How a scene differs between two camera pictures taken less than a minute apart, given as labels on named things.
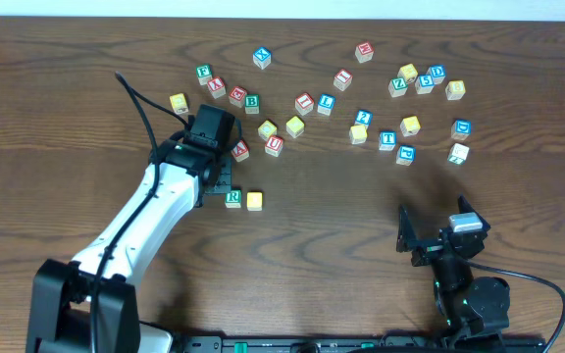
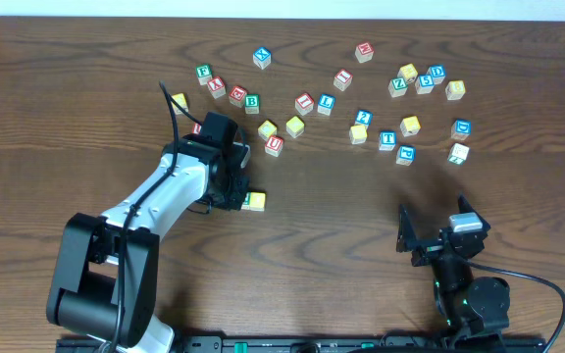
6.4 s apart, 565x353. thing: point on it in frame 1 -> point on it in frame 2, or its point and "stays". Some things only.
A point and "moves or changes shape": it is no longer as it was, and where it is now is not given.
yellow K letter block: (410, 126) stays
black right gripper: (433, 247) stays
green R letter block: (233, 199) moves or changes shape
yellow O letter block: (254, 201) stays
